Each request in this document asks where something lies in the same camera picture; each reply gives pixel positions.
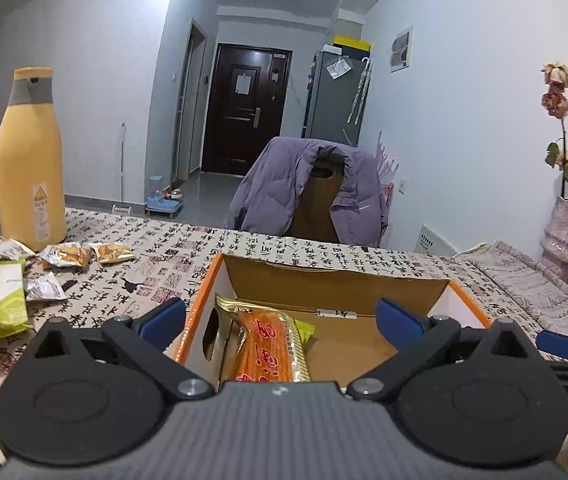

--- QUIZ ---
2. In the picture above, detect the plastic sheet on refrigerator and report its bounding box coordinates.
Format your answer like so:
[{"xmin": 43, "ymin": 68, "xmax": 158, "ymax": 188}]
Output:
[{"xmin": 325, "ymin": 57, "xmax": 353, "ymax": 80}]

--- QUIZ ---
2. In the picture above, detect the orange cardboard box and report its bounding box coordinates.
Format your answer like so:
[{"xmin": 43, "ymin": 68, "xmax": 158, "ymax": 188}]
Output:
[{"xmin": 170, "ymin": 253, "xmax": 492, "ymax": 397}]

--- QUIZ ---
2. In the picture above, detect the grey refrigerator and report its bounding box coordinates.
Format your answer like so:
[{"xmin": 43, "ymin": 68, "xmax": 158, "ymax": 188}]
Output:
[{"xmin": 301, "ymin": 45, "xmax": 372, "ymax": 149}]

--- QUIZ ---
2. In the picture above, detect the brown wooden chair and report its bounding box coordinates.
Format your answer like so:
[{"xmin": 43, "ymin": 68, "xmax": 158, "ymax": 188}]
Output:
[{"xmin": 284, "ymin": 157, "xmax": 351, "ymax": 244}]

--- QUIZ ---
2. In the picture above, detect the small silver white snack packet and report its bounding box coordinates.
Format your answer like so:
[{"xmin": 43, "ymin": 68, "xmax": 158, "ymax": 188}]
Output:
[{"xmin": 0, "ymin": 237, "xmax": 36, "ymax": 262}]

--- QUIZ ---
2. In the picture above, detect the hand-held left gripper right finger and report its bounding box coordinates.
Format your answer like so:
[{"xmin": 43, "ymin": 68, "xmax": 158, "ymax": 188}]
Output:
[{"xmin": 348, "ymin": 298, "xmax": 550, "ymax": 402}]

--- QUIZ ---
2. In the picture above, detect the folded grey patterned blanket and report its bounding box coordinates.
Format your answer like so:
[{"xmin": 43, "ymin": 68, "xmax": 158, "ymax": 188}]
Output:
[{"xmin": 451, "ymin": 240, "xmax": 568, "ymax": 362}]

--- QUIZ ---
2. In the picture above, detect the small silver orange snack packet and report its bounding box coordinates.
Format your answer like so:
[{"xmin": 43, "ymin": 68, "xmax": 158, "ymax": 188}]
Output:
[{"xmin": 40, "ymin": 242, "xmax": 94, "ymax": 272}]

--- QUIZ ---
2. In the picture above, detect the white mop handle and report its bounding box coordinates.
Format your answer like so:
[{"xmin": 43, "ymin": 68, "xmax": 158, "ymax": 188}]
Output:
[{"xmin": 118, "ymin": 121, "xmax": 128, "ymax": 202}]

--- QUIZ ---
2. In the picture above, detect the interior glass door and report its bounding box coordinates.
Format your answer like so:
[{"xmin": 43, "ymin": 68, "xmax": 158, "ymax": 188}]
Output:
[{"xmin": 171, "ymin": 20, "xmax": 208, "ymax": 182}]

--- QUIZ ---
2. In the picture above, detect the white folded umbrella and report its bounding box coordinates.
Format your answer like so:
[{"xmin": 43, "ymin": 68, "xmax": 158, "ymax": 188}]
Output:
[{"xmin": 346, "ymin": 57, "xmax": 373, "ymax": 125}]

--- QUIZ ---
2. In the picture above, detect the yellow box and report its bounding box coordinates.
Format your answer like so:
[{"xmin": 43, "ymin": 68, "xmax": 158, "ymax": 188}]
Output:
[{"xmin": 331, "ymin": 35, "xmax": 371, "ymax": 52}]

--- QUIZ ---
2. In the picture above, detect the blue pet feeder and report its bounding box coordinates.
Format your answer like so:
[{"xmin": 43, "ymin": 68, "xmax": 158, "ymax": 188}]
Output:
[{"xmin": 146, "ymin": 175, "xmax": 185, "ymax": 219}]

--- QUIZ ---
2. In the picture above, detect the framed wall picture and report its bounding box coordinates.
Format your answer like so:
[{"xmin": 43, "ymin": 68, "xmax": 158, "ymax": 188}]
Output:
[{"xmin": 390, "ymin": 25, "xmax": 414, "ymax": 74}]

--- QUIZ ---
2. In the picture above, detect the yellow-green snack packet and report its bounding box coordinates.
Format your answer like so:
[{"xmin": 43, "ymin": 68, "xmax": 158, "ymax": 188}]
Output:
[{"xmin": 293, "ymin": 319, "xmax": 318, "ymax": 349}]

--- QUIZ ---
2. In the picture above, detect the dark brown entrance door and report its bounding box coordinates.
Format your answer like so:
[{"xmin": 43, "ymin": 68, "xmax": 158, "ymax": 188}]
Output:
[{"xmin": 201, "ymin": 43, "xmax": 293, "ymax": 177}]

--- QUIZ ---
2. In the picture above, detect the pink textured vase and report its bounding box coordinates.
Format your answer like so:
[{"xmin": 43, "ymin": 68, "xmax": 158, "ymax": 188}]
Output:
[{"xmin": 540, "ymin": 195, "xmax": 568, "ymax": 279}]

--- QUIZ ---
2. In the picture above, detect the purple puffer jacket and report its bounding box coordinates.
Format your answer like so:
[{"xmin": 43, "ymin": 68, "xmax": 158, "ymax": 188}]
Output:
[{"xmin": 224, "ymin": 136, "xmax": 391, "ymax": 249}]

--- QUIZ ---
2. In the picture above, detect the yellow bottle with grey cap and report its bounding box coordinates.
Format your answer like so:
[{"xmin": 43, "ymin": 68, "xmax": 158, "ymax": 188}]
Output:
[{"xmin": 0, "ymin": 66, "xmax": 68, "ymax": 253}]

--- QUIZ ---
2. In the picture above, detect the orange gold cracker packet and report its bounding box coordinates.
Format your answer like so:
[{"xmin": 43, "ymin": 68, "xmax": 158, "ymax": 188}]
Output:
[{"xmin": 214, "ymin": 294, "xmax": 315, "ymax": 385}]

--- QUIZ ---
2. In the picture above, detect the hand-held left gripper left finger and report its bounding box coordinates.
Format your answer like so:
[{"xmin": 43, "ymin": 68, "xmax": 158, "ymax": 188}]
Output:
[{"xmin": 29, "ymin": 297, "xmax": 216, "ymax": 402}]

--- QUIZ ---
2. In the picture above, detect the long green white snack packet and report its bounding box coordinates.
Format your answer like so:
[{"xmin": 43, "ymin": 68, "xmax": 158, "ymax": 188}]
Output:
[{"xmin": 0, "ymin": 260, "xmax": 35, "ymax": 339}]

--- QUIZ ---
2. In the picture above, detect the small gold orange snack packet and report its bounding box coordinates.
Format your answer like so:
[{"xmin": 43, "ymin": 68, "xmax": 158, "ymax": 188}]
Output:
[{"xmin": 89, "ymin": 242, "xmax": 136, "ymax": 266}]

